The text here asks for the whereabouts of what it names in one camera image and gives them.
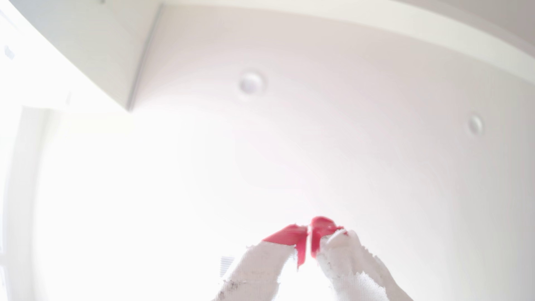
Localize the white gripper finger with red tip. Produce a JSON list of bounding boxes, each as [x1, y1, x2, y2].
[[311, 216, 414, 301], [213, 224, 308, 301]]

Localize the round recessed ceiling light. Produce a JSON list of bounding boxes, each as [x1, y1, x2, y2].
[[238, 70, 266, 96], [467, 114, 485, 136]]

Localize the white wall air vent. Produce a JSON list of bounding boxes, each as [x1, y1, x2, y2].
[[219, 256, 235, 278]]

